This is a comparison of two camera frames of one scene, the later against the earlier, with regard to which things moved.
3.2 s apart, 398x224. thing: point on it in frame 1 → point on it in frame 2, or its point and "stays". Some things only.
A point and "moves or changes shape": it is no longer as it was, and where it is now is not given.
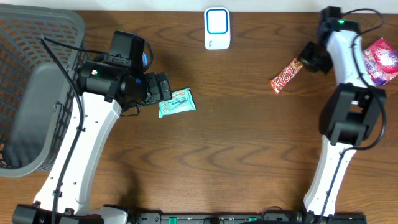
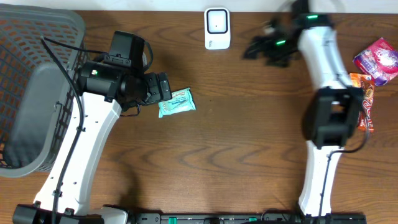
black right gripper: (310, 56) → (259, 47)
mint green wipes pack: (182, 101) stays
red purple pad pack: (382, 60) stays
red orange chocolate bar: (284, 76) moves or changes shape
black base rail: (249, 218) stays
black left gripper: (161, 88) stays
